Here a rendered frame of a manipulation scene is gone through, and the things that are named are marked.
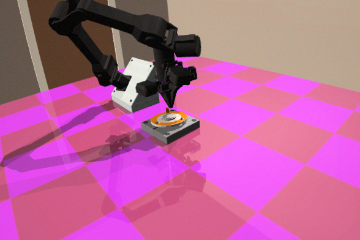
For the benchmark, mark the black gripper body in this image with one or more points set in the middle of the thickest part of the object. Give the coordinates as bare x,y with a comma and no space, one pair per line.
147,88

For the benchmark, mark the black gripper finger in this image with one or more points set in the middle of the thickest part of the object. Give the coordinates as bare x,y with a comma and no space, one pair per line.
166,96
173,93

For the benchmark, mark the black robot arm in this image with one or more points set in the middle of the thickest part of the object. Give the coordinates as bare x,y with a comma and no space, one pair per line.
148,29

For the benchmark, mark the orange round plate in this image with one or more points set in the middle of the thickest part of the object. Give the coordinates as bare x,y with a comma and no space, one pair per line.
158,122

